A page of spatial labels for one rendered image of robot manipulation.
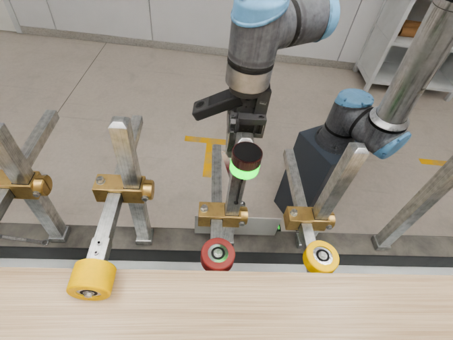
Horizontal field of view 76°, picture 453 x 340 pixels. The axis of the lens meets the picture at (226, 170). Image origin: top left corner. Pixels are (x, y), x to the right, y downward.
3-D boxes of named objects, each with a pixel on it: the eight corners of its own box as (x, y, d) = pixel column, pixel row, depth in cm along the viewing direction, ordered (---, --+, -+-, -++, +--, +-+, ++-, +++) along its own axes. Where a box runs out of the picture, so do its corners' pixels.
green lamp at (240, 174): (229, 157, 62) (230, 149, 60) (257, 158, 62) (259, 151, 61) (230, 179, 58) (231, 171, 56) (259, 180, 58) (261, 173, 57)
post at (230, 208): (219, 241, 96) (236, 129, 61) (230, 241, 97) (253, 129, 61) (219, 250, 94) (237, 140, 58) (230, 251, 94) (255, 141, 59)
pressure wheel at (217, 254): (199, 257, 78) (201, 235, 69) (230, 258, 78) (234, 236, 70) (198, 287, 72) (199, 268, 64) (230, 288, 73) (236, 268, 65)
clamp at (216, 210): (198, 211, 84) (199, 201, 81) (245, 212, 86) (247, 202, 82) (197, 228, 81) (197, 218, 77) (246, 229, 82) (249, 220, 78)
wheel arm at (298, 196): (281, 156, 103) (284, 147, 100) (290, 156, 104) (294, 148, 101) (306, 278, 74) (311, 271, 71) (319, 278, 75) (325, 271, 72)
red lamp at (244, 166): (230, 148, 60) (231, 140, 58) (259, 150, 60) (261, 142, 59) (231, 170, 56) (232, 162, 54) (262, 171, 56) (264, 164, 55)
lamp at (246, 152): (223, 202, 74) (232, 139, 58) (245, 203, 75) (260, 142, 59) (223, 222, 70) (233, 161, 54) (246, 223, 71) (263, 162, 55)
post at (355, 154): (292, 244, 99) (350, 139, 63) (302, 244, 99) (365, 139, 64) (294, 253, 97) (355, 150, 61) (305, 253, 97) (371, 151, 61)
